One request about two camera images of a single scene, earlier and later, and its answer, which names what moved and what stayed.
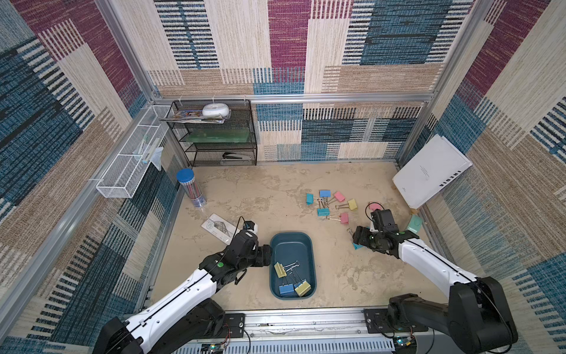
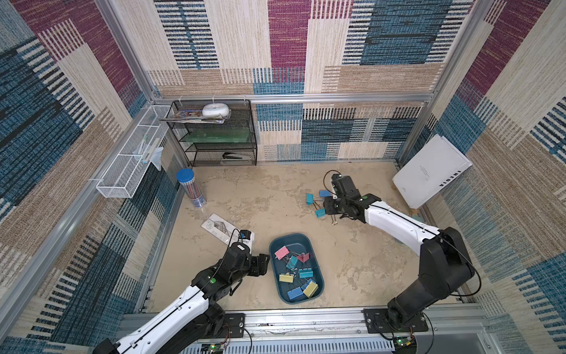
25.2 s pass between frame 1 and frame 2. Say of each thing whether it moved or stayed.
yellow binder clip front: moved
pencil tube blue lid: stayed
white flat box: stayed
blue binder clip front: moved
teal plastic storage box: moved
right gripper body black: moved
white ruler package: stayed
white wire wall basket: stayed
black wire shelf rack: stayed
